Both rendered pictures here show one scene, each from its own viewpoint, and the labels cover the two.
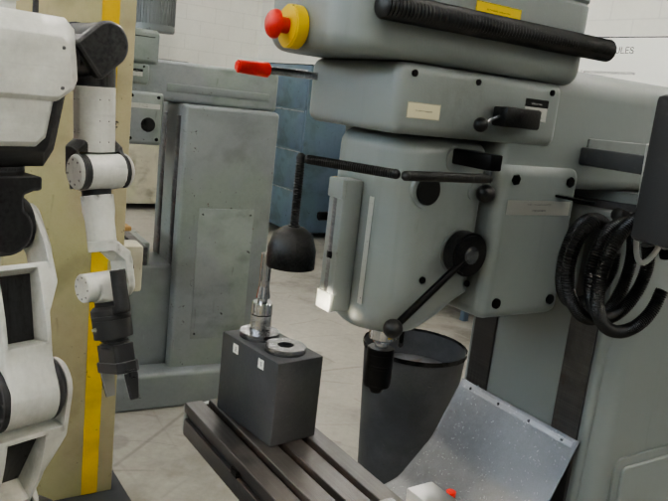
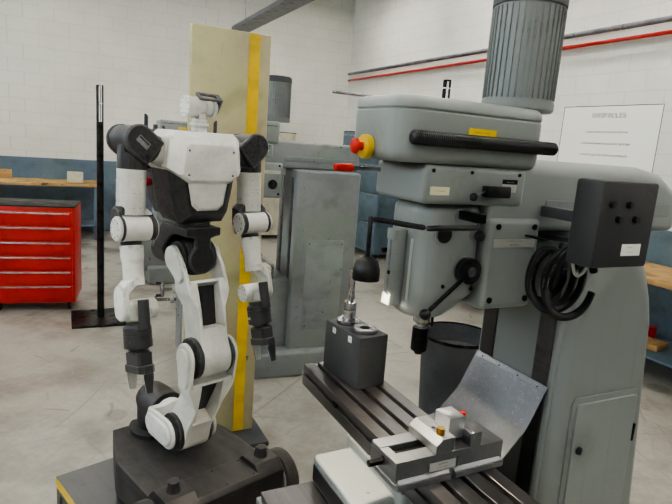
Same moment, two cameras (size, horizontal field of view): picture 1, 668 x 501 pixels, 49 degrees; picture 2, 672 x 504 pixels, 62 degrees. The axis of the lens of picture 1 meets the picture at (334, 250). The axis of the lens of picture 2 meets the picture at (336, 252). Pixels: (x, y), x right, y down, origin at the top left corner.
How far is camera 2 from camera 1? 38 cm
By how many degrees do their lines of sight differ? 7
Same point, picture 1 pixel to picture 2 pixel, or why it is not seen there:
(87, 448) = (237, 400)
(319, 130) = not seen: hidden behind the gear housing
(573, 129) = (535, 195)
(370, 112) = (409, 192)
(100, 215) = (252, 249)
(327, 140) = not seen: hidden behind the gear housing
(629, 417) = (581, 373)
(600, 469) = (562, 405)
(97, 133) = (251, 200)
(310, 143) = not seen: hidden behind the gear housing
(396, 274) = (426, 283)
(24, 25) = (212, 141)
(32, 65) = (216, 164)
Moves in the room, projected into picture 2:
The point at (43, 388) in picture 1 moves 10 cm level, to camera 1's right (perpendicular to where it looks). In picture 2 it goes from (222, 352) to (250, 355)
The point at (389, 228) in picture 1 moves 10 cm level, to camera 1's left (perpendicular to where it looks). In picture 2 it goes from (422, 256) to (384, 253)
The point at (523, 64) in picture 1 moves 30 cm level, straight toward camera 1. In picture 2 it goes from (499, 160) to (488, 160)
